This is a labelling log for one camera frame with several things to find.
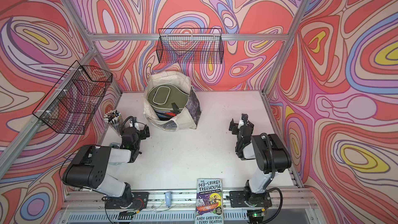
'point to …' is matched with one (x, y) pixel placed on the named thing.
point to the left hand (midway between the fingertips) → (140, 126)
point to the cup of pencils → (113, 117)
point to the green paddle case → (168, 98)
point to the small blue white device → (168, 198)
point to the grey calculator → (115, 145)
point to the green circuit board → (126, 215)
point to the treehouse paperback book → (209, 204)
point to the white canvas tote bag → (169, 121)
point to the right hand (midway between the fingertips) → (240, 123)
